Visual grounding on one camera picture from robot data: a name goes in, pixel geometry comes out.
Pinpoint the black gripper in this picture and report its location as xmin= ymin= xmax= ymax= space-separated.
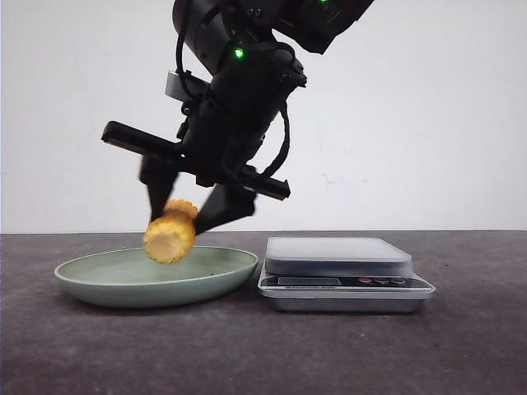
xmin=101 ymin=100 xmax=291 ymax=235

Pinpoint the yellow corn cob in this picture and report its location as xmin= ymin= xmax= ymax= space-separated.
xmin=143 ymin=199 xmax=198 ymax=264

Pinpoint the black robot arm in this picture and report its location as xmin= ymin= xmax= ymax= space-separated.
xmin=102 ymin=1 xmax=306 ymax=233
xmin=273 ymin=0 xmax=373 ymax=54

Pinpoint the light green plate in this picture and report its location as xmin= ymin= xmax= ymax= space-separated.
xmin=54 ymin=246 xmax=259 ymax=309

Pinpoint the silver digital kitchen scale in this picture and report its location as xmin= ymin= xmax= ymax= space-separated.
xmin=258 ymin=237 xmax=436 ymax=314

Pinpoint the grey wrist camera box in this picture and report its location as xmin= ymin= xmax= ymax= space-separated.
xmin=165 ymin=71 xmax=194 ymax=102

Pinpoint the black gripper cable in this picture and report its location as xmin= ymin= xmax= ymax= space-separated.
xmin=222 ymin=98 xmax=291 ymax=182

